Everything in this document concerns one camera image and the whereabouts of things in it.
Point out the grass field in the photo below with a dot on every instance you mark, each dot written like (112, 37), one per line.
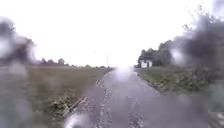
(56, 83)

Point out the grass verge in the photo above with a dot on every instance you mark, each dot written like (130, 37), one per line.
(173, 78)

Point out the row of dark trees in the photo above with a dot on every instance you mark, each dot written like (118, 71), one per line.
(196, 43)

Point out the white building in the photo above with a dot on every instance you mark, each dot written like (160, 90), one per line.
(146, 63)

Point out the wet grey asphalt path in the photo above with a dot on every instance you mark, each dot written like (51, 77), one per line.
(123, 96)

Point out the pole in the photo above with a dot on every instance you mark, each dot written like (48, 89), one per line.
(107, 60)

